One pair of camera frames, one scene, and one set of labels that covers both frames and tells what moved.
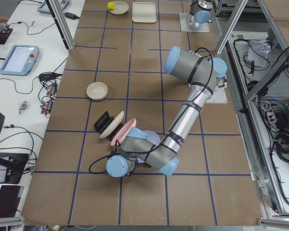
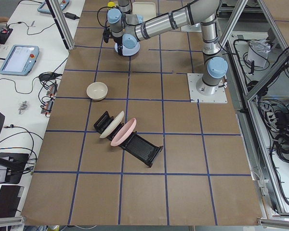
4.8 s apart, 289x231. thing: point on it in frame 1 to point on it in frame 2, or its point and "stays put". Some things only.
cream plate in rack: x=113 y=124 stays put
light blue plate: x=153 y=137 to x=130 y=46
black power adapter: x=71 y=16 stays put
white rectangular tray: x=144 y=12 stays put
